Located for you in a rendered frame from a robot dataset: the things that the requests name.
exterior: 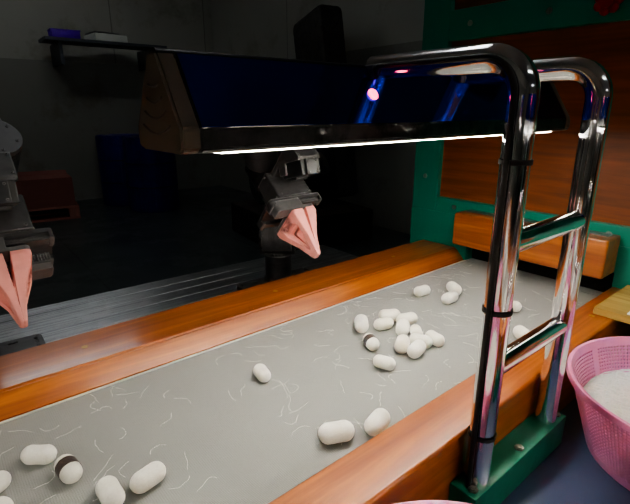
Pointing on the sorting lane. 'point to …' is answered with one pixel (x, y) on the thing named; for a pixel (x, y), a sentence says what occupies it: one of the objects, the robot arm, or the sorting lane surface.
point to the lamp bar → (310, 104)
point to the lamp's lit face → (334, 145)
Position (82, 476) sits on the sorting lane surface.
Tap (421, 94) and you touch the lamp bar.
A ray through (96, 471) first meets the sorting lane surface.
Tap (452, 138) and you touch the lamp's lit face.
